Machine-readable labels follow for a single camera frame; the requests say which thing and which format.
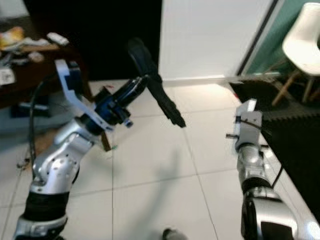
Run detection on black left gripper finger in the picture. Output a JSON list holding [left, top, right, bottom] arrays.
[[126, 37, 162, 86], [147, 75, 187, 128]]

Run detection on grey robot foot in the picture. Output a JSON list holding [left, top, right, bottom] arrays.
[[162, 227, 188, 240]]

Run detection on dark wooden table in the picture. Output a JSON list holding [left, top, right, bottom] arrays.
[[0, 20, 93, 108]]

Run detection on yellow snack bag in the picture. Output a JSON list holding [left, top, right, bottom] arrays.
[[0, 26, 26, 48]]

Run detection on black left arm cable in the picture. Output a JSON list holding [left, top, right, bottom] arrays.
[[27, 75, 51, 171]]

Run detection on white chair wooden legs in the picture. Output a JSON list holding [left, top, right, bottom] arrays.
[[270, 2, 320, 106]]

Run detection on black foam floor mat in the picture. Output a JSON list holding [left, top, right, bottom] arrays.
[[229, 80, 320, 221]]

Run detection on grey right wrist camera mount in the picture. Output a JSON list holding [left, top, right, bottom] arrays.
[[226, 98, 264, 151]]

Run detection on small white round item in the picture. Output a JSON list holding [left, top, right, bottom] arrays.
[[28, 51, 46, 63]]

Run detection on flat brown cardboard piece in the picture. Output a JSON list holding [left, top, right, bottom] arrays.
[[32, 130, 55, 158]]

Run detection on small white oblong item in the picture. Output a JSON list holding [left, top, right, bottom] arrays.
[[46, 32, 70, 46]]

